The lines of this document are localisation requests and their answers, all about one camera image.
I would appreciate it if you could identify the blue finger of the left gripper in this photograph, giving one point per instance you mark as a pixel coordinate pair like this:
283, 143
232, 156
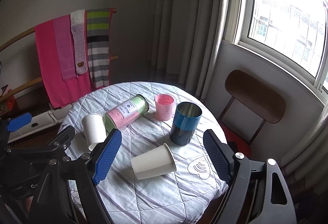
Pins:
19, 122

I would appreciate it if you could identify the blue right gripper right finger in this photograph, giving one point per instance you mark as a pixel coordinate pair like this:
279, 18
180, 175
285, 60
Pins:
220, 155

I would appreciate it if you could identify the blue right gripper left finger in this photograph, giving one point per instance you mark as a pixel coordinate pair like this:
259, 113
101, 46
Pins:
103, 156

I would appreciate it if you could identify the blue and black tin cup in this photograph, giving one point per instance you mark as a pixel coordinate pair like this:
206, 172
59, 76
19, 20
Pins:
185, 122

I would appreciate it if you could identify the white paper cup left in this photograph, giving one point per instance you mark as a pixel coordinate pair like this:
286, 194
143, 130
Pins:
94, 130

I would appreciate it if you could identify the white paper cup lying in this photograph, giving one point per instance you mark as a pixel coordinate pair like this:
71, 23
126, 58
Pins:
156, 162

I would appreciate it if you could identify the pink plastic cup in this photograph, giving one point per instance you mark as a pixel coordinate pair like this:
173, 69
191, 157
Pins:
165, 105

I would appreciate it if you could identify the white appliance on floor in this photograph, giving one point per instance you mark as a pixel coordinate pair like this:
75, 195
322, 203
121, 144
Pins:
40, 122

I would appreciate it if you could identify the wooden towel rack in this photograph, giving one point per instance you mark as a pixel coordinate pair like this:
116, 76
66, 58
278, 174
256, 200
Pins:
39, 80

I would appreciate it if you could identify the green and pink tin can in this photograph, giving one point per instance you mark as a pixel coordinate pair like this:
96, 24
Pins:
125, 113

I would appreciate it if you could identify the wooden chair with red seat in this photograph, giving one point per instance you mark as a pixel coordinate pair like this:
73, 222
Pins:
259, 98

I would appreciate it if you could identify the pink towel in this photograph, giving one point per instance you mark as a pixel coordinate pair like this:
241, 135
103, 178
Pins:
56, 58

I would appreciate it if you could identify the knitted pink white cloth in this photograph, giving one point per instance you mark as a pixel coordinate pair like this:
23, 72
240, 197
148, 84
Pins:
77, 19

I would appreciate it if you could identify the striped grey green towel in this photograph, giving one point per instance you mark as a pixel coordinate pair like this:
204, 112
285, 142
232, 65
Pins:
98, 24

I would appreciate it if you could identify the grey curtain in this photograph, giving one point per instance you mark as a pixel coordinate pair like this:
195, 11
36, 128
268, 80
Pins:
186, 37

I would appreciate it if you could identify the window with white frame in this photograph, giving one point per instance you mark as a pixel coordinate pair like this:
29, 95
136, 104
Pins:
292, 34

